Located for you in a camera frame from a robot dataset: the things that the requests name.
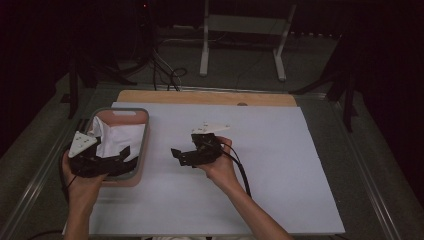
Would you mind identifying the wooden table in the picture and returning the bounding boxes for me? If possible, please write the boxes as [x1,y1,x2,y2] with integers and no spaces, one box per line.
[116,89,298,108]

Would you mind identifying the metal floor rail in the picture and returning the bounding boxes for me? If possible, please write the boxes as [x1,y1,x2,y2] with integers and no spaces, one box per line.
[328,99,401,240]
[0,109,86,240]
[96,83,329,99]

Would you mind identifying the thin black floor cable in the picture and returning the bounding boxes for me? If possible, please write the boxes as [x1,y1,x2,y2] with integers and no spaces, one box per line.
[26,229,64,240]

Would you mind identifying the pink plastic basin grey rim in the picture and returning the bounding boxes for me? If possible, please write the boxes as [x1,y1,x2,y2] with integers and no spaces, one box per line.
[68,107,150,188]

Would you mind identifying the bundle of black cables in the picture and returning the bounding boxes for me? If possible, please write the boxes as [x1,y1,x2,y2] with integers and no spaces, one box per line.
[133,0,188,92]

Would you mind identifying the white table mat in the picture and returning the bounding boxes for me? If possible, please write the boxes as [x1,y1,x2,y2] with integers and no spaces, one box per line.
[62,101,346,237]

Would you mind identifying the right hand-held gripper cable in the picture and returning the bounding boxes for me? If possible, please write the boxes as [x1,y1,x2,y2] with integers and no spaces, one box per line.
[213,141,253,198]

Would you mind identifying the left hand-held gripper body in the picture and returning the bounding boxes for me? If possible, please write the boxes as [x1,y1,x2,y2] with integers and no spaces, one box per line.
[67,130,128,179]

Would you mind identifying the person's left hand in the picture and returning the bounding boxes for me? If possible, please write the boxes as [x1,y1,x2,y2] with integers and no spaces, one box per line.
[61,150,108,213]

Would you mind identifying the left hand-held gripper cable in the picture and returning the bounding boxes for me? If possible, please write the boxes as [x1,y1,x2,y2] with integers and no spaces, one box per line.
[59,146,79,204]

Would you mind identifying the person's right hand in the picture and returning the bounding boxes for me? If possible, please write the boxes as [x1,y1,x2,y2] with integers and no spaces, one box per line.
[196,135,241,194]

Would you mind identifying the hand-held gripper cable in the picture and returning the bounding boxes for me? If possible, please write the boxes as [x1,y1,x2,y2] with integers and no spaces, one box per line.
[213,141,253,198]
[59,146,79,204]

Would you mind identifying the white metal stand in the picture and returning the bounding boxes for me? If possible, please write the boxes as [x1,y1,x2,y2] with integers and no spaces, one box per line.
[199,0,298,83]

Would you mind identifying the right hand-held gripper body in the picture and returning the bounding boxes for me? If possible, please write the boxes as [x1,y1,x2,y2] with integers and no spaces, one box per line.
[180,122,231,168]

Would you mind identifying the white shorts with black waistband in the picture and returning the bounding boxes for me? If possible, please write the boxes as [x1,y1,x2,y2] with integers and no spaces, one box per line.
[87,115,147,174]

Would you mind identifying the black tripod stand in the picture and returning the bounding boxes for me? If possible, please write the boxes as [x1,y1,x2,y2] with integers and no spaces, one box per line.
[288,19,368,134]
[59,56,138,120]

